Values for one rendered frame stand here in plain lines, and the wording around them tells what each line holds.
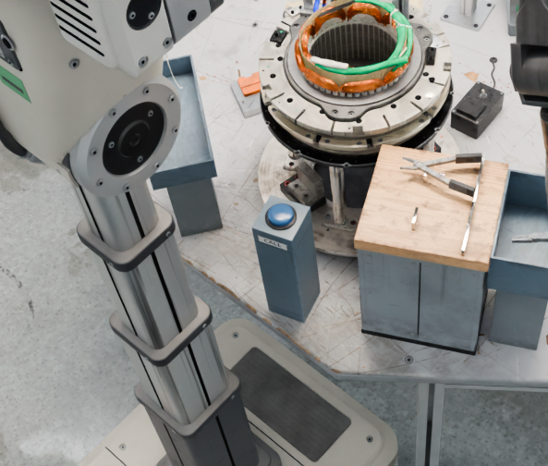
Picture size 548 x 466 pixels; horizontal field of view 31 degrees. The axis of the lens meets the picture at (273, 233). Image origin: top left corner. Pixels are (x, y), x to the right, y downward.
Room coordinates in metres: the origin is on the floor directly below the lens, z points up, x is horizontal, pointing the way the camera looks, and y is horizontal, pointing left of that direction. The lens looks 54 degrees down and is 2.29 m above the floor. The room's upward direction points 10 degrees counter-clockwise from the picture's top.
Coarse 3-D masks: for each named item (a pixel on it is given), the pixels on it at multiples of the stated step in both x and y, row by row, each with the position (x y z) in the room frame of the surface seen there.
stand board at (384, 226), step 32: (384, 160) 0.98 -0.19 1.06; (384, 192) 0.91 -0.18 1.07; (416, 192) 0.90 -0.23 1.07; (448, 192) 0.89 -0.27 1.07; (480, 192) 0.88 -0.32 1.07; (384, 224) 0.86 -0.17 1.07; (416, 224) 0.85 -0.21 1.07; (448, 224) 0.84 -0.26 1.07; (480, 224) 0.83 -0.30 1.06; (416, 256) 0.80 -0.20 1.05; (448, 256) 0.78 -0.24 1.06; (480, 256) 0.77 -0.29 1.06
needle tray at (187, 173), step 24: (168, 72) 1.28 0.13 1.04; (192, 72) 1.28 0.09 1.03; (192, 96) 1.22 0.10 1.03; (192, 120) 1.17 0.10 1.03; (192, 144) 1.11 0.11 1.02; (168, 168) 1.04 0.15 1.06; (192, 168) 1.04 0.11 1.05; (168, 192) 1.11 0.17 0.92; (192, 192) 1.11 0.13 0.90; (192, 216) 1.11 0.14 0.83; (216, 216) 1.11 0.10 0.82
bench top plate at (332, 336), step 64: (256, 0) 1.72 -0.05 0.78; (448, 0) 1.61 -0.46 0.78; (256, 64) 1.52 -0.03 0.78; (256, 128) 1.34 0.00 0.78; (448, 128) 1.26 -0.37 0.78; (512, 128) 1.23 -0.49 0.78; (256, 192) 1.18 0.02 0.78; (192, 256) 1.06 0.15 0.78; (256, 256) 1.03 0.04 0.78; (320, 256) 1.01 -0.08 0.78; (320, 320) 0.88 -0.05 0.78
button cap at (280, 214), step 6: (276, 204) 0.94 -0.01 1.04; (282, 204) 0.94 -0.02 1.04; (270, 210) 0.93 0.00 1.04; (276, 210) 0.93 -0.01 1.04; (282, 210) 0.93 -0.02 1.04; (288, 210) 0.93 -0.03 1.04; (270, 216) 0.92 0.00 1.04; (276, 216) 0.92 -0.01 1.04; (282, 216) 0.92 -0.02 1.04; (288, 216) 0.92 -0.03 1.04; (270, 222) 0.92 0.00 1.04; (276, 222) 0.91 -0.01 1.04; (282, 222) 0.91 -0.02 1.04; (288, 222) 0.91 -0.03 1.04
